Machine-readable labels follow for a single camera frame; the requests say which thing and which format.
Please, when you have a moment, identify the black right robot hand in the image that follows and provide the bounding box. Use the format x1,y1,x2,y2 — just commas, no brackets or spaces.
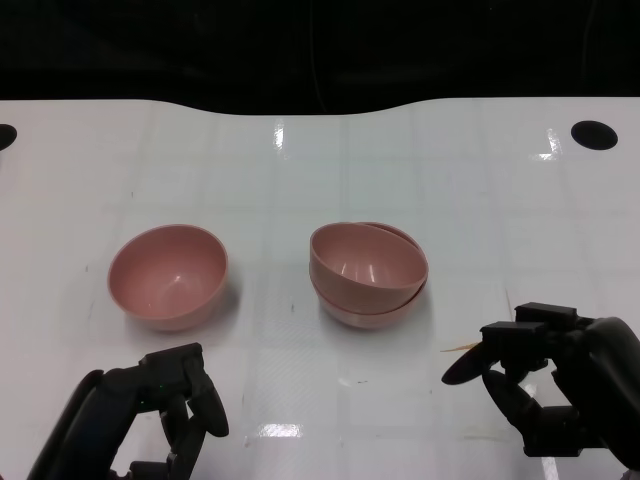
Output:
440,301,640,470

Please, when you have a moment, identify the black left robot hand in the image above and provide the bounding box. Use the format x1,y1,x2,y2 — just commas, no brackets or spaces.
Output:
25,342,231,480

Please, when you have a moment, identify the pink plastic bowl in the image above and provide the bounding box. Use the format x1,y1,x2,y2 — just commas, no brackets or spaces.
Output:
308,222,430,316
107,223,230,332
313,221,430,332

